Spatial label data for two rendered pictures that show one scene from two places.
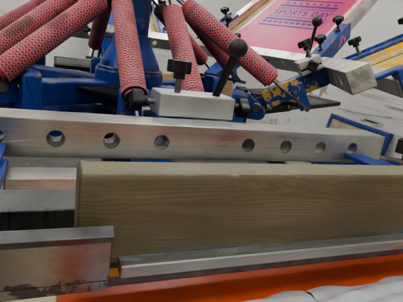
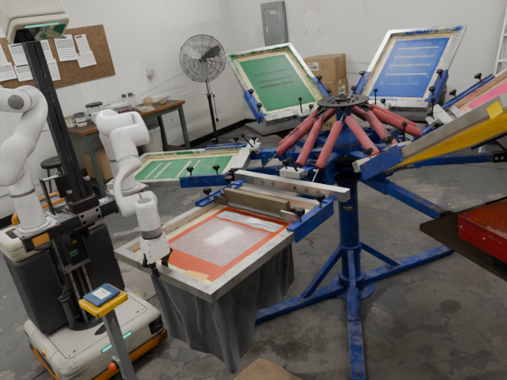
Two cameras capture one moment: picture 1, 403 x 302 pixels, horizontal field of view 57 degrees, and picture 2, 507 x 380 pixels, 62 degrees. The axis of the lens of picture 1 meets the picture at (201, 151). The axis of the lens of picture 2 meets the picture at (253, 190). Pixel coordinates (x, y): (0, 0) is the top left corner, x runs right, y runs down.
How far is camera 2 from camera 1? 1.92 m
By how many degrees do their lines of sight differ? 62
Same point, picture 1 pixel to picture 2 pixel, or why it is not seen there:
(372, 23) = not seen: outside the picture
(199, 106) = (289, 174)
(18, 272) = (217, 200)
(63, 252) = (221, 199)
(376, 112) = not seen: outside the picture
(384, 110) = not seen: outside the picture
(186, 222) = (235, 199)
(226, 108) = (296, 175)
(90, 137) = (259, 180)
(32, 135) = (249, 179)
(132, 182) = (228, 191)
